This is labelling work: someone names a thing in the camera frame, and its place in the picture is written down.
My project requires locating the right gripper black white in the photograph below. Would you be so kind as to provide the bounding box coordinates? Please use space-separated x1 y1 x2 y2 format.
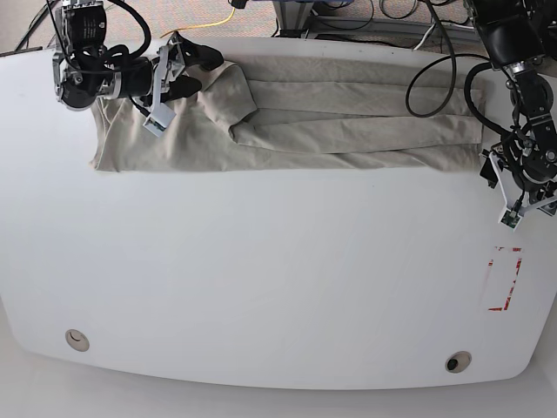
115 31 224 118

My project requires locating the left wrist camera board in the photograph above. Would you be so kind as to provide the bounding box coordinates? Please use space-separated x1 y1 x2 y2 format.
499 208 522 231

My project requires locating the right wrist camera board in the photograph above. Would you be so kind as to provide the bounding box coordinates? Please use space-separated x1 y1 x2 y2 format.
143 104 176 138

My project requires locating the aluminium frame rail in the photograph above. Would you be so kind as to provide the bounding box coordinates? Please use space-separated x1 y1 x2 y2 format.
273 0 493 49

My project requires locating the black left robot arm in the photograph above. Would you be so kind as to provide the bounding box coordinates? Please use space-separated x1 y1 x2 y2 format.
465 1 556 228

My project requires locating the red tape rectangle marking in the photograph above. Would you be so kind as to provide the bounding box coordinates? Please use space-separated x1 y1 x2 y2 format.
481 246 524 312

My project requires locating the left round table grommet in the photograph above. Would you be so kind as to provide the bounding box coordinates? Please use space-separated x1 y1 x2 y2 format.
65 329 91 353

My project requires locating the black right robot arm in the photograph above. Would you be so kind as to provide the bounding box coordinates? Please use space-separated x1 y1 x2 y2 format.
47 1 224 119

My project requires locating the beige grey t-shirt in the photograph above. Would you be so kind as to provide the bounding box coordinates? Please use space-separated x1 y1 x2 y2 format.
91 55 483 172

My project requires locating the right round table grommet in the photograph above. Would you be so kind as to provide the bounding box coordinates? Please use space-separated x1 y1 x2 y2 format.
445 351 472 374

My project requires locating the yellow cable on floor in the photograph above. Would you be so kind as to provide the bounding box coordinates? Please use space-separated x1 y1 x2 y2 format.
159 3 237 39

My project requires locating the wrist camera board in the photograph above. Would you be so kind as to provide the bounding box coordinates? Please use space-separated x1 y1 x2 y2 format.
143 104 176 138
499 208 522 231

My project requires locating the round table grommet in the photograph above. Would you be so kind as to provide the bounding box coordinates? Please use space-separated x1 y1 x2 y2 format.
445 351 472 374
65 329 91 353

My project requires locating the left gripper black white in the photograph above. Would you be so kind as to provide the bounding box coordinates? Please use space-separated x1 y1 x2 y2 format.
480 150 556 218

